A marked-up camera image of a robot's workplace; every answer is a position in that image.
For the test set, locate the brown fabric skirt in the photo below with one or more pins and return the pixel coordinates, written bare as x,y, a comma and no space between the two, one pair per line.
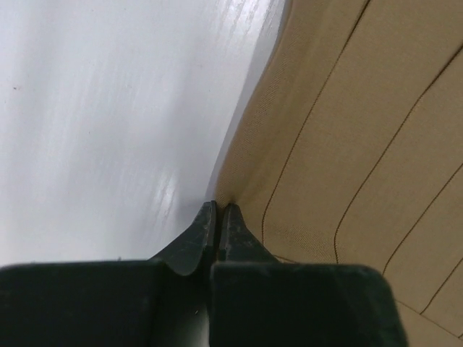
350,151

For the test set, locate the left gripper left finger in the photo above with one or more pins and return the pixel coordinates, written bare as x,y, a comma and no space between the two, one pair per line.
105,303

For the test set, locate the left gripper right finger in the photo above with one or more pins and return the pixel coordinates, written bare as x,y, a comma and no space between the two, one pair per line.
258,301

